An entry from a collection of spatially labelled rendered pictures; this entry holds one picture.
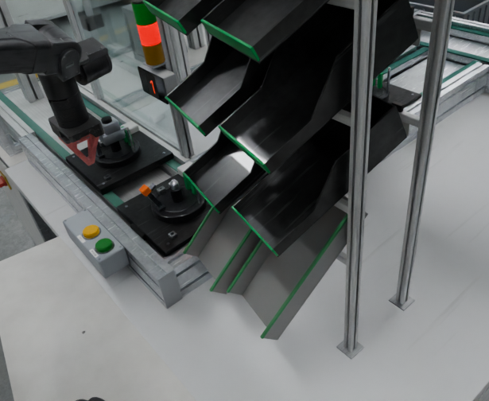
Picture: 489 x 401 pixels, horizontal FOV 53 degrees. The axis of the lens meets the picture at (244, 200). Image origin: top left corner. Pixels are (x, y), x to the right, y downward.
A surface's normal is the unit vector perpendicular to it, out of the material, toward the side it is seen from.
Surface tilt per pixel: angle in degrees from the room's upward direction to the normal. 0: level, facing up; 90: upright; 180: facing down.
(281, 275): 45
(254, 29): 25
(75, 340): 0
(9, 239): 0
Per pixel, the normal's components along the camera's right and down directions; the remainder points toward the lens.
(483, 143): -0.11, -0.77
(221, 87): -0.46, -0.53
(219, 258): -0.68, -0.27
